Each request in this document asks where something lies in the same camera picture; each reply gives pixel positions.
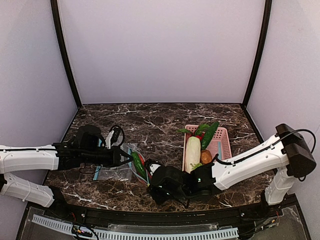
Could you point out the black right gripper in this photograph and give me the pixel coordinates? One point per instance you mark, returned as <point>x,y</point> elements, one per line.
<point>152,184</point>

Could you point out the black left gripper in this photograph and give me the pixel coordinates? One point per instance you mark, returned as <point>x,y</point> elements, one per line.
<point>118,157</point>

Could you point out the small green cucumber toy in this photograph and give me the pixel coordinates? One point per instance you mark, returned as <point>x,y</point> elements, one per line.
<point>138,165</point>

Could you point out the clear zip bag blue zipper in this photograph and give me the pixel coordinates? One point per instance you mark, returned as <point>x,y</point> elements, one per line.
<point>144,181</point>

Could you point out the red apple toy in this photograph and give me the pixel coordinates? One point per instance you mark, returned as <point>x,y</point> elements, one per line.
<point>141,159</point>

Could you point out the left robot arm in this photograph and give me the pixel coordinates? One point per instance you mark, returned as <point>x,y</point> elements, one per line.
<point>88,146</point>

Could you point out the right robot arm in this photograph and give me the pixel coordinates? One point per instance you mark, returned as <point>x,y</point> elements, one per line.
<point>286,151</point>

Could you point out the green grapes toy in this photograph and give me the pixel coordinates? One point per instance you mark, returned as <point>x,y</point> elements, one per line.
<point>197,165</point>

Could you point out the white radish toy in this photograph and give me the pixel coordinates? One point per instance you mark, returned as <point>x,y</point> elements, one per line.
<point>192,154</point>

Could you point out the brown potato toy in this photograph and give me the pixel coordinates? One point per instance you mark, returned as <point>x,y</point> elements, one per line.
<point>205,157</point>

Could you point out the red tomato toy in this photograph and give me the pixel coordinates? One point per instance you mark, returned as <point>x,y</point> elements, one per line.
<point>200,136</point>

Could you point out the pink plastic basket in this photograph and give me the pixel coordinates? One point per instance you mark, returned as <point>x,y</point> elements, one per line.
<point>219,143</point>

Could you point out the green leaf sprig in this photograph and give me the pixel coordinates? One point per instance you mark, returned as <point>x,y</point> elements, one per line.
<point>197,128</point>

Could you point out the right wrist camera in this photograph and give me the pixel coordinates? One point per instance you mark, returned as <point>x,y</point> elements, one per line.
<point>151,166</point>

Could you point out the black front rail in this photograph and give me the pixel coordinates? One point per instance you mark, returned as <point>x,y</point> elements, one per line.
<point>101,217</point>

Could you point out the white slotted cable duct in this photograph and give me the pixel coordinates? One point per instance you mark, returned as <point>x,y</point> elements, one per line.
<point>127,232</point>

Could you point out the black frame post left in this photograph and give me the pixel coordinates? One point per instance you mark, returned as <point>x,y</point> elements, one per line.
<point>63,52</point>

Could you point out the black frame post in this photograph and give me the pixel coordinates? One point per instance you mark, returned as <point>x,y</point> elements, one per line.
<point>63,52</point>
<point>259,53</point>

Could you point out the black frame post right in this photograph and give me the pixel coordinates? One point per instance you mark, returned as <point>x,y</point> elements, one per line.
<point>259,53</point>

